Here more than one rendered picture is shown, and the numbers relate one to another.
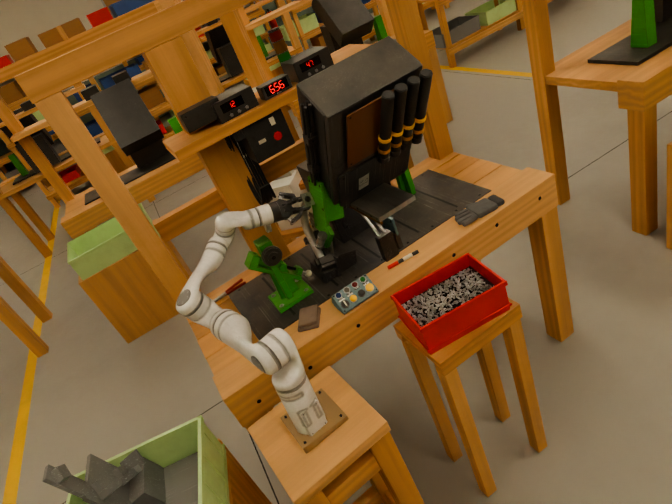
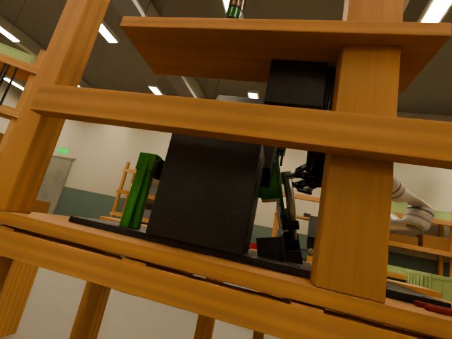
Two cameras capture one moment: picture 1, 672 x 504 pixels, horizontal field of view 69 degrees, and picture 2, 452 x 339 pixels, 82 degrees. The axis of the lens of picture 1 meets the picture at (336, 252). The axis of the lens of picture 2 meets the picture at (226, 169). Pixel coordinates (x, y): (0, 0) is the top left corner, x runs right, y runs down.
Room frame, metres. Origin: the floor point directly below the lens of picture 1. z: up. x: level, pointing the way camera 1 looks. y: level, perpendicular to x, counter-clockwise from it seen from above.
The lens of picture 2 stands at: (2.64, 0.30, 0.96)
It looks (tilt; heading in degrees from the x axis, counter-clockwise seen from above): 13 degrees up; 210
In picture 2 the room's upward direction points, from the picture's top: 12 degrees clockwise
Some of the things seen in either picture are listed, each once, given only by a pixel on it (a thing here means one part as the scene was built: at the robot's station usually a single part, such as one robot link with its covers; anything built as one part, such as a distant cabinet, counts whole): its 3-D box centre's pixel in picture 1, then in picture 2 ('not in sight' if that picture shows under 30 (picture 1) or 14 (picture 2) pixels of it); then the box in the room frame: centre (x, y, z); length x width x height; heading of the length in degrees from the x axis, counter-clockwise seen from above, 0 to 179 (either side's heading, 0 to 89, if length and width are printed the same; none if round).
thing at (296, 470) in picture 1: (315, 429); not in sight; (0.99, 0.26, 0.83); 0.32 x 0.32 x 0.04; 20
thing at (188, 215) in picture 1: (291, 156); (243, 122); (2.09, 0.01, 1.23); 1.30 x 0.05 x 0.09; 107
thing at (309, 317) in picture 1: (308, 317); not in sight; (1.39, 0.18, 0.91); 0.10 x 0.08 x 0.03; 165
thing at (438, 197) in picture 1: (358, 245); (238, 252); (1.74, -0.10, 0.89); 1.10 x 0.42 x 0.02; 107
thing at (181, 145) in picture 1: (273, 96); (264, 54); (1.99, -0.02, 1.52); 0.90 x 0.25 x 0.04; 107
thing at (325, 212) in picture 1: (326, 201); (272, 184); (1.66, -0.04, 1.17); 0.13 x 0.12 x 0.20; 107
